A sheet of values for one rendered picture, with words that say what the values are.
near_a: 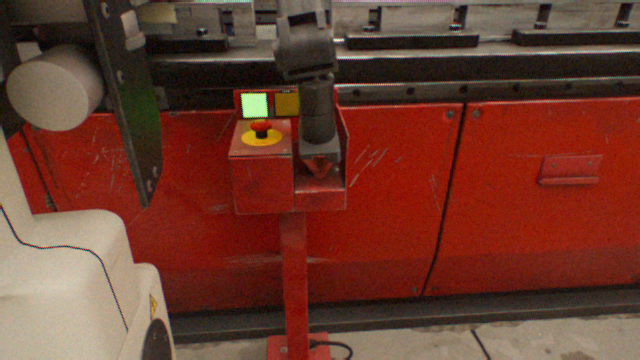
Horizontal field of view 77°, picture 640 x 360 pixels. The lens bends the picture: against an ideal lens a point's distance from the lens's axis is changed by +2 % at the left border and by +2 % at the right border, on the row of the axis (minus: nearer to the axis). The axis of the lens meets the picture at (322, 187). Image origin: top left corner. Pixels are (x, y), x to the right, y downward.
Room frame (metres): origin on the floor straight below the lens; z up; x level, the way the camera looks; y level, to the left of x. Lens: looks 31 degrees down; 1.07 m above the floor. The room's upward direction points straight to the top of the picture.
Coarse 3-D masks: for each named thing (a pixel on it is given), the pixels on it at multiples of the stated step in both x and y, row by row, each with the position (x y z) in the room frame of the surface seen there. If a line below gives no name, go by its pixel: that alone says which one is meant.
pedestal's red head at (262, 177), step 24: (336, 96) 0.75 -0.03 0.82; (240, 120) 0.73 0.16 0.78; (288, 120) 0.74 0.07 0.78; (336, 120) 0.74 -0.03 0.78; (240, 144) 0.62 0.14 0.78; (288, 144) 0.62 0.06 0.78; (240, 168) 0.58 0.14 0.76; (264, 168) 0.59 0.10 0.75; (288, 168) 0.59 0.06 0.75; (336, 168) 0.66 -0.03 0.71; (240, 192) 0.58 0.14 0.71; (264, 192) 0.58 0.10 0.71; (288, 192) 0.59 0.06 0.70; (312, 192) 0.59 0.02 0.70; (336, 192) 0.60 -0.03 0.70
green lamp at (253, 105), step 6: (246, 96) 0.73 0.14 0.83; (252, 96) 0.73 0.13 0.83; (258, 96) 0.74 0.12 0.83; (264, 96) 0.74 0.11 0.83; (246, 102) 0.73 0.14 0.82; (252, 102) 0.73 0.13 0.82; (258, 102) 0.74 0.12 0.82; (264, 102) 0.74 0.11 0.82; (246, 108) 0.73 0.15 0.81; (252, 108) 0.73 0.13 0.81; (258, 108) 0.74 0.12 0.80; (264, 108) 0.74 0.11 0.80; (246, 114) 0.73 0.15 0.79; (252, 114) 0.73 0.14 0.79; (258, 114) 0.74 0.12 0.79; (264, 114) 0.74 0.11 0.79
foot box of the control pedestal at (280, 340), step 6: (270, 336) 0.75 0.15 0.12; (276, 336) 0.75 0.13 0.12; (282, 336) 0.75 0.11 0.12; (312, 336) 0.75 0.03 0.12; (318, 336) 0.75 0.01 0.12; (324, 336) 0.75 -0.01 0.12; (270, 342) 0.73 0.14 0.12; (276, 342) 0.73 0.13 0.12; (282, 342) 0.73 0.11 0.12; (270, 348) 0.71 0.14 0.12; (276, 348) 0.71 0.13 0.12; (318, 348) 0.71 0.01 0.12; (324, 348) 0.71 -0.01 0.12; (270, 354) 0.69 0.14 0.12; (276, 354) 0.69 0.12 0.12; (318, 354) 0.69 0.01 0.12; (324, 354) 0.69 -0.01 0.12; (330, 354) 0.70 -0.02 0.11
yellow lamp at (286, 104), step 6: (276, 96) 0.74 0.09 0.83; (282, 96) 0.74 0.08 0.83; (288, 96) 0.74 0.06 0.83; (294, 96) 0.74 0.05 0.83; (276, 102) 0.74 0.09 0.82; (282, 102) 0.74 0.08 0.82; (288, 102) 0.74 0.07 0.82; (294, 102) 0.74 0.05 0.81; (276, 108) 0.74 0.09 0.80; (282, 108) 0.74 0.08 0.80; (288, 108) 0.74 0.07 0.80; (294, 108) 0.74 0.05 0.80; (276, 114) 0.74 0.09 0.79; (282, 114) 0.74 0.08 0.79; (288, 114) 0.74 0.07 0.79; (294, 114) 0.74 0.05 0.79
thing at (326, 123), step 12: (300, 120) 0.60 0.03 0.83; (312, 120) 0.58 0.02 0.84; (324, 120) 0.58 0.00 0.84; (300, 132) 0.63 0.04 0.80; (312, 132) 0.59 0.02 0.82; (324, 132) 0.59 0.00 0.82; (336, 132) 0.62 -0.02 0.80; (300, 144) 0.59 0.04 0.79; (312, 144) 0.59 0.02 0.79; (324, 144) 0.59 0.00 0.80; (336, 144) 0.59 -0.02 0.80; (300, 156) 0.57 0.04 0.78; (336, 156) 0.57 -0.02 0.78
